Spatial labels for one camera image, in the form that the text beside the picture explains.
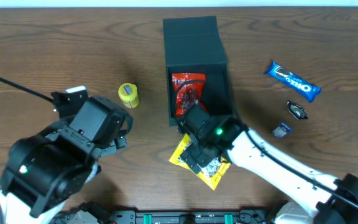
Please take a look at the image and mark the red Hacks candy bag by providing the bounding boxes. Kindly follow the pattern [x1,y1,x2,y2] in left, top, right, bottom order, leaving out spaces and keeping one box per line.
[172,73,206,117]

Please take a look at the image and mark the yellow Mentos gum bottle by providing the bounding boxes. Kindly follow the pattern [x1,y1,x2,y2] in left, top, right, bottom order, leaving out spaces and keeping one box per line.
[118,83,139,108]

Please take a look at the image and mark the blue Oreo cookie pack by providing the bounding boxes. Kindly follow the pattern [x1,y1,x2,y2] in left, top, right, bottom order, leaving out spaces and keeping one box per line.
[264,60,322,103]

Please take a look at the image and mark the dark green open box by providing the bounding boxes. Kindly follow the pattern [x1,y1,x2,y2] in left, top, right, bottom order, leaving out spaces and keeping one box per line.
[163,16,236,126]

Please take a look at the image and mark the small blue Oreo packet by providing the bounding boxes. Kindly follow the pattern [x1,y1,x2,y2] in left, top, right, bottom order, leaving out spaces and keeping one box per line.
[272,122,293,139]

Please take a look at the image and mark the small black foil wrapper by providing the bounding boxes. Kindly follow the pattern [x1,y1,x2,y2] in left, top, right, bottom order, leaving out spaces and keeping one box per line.
[287,100,308,119]

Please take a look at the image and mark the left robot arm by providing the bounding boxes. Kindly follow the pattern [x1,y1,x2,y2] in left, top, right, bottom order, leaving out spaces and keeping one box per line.
[0,86,133,223]

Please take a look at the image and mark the yellow Hacks candy bag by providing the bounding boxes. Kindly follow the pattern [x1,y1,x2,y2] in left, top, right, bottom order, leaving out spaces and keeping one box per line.
[169,134,231,190]

